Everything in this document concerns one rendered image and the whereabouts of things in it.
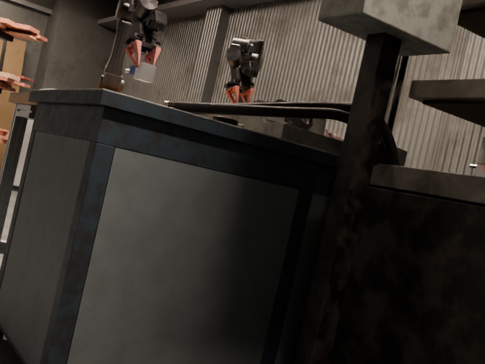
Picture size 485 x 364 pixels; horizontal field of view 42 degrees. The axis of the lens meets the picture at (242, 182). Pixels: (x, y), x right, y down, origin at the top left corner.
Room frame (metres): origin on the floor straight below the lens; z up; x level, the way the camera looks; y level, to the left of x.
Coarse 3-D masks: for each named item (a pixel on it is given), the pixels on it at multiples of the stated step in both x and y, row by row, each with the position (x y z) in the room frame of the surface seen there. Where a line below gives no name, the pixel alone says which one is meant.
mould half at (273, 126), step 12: (240, 120) 2.17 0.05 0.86; (252, 120) 2.11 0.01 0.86; (264, 120) 2.06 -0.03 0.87; (276, 120) 2.09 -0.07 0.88; (324, 120) 2.20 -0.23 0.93; (264, 132) 2.04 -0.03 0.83; (276, 132) 1.98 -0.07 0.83; (288, 132) 1.97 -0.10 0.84; (300, 132) 1.99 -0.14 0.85; (312, 132) 2.02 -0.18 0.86; (324, 132) 2.20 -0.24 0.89; (312, 144) 2.02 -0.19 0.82; (324, 144) 2.05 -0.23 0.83; (336, 144) 2.07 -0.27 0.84
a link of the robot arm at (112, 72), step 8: (128, 8) 2.30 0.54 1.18; (120, 16) 2.29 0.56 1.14; (128, 16) 2.30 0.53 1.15; (120, 24) 2.31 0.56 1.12; (128, 24) 2.32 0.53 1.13; (120, 32) 2.32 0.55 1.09; (128, 32) 2.33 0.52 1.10; (120, 40) 2.33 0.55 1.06; (120, 48) 2.34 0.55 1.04; (112, 56) 2.35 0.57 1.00; (120, 56) 2.35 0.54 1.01; (112, 64) 2.36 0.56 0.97; (120, 64) 2.36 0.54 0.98; (104, 72) 2.38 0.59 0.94; (112, 72) 2.37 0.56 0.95; (120, 72) 2.37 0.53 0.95; (104, 80) 2.36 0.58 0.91; (112, 80) 2.37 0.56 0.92; (120, 80) 2.38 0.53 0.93; (104, 88) 2.39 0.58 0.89; (112, 88) 2.39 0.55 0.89
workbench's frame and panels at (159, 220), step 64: (64, 128) 1.77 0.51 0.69; (128, 128) 1.58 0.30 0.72; (192, 128) 1.65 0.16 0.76; (64, 192) 1.67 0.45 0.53; (128, 192) 1.60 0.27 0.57; (192, 192) 1.69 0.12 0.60; (256, 192) 1.80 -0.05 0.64; (320, 192) 1.92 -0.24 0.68; (64, 256) 1.57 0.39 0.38; (128, 256) 1.62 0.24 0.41; (192, 256) 1.72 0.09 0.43; (256, 256) 1.83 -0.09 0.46; (0, 320) 1.96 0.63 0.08; (64, 320) 1.55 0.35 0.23; (128, 320) 1.64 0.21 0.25; (192, 320) 1.74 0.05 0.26; (256, 320) 1.85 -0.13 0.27
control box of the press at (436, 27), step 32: (352, 0) 1.42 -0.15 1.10; (384, 0) 1.41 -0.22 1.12; (416, 0) 1.46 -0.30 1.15; (448, 0) 1.52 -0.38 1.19; (352, 32) 1.55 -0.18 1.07; (384, 32) 1.49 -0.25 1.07; (416, 32) 1.47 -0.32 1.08; (448, 32) 1.53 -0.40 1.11; (384, 64) 1.50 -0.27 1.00; (384, 96) 1.51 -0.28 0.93; (352, 128) 1.52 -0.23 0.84; (352, 160) 1.50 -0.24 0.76; (352, 192) 1.49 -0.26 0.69; (352, 224) 1.51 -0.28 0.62; (320, 256) 1.53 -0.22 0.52; (352, 256) 1.52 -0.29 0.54; (320, 288) 1.51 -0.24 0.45; (320, 320) 1.49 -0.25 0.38; (320, 352) 1.50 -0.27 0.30
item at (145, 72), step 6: (132, 66) 2.01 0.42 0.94; (138, 66) 1.98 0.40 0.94; (144, 66) 1.97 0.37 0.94; (150, 66) 1.99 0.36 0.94; (126, 72) 2.07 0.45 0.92; (132, 72) 2.01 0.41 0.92; (138, 72) 1.98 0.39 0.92; (144, 72) 1.98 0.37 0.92; (150, 72) 1.99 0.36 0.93; (138, 78) 1.97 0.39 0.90; (144, 78) 1.98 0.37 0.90; (150, 78) 1.99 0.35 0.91
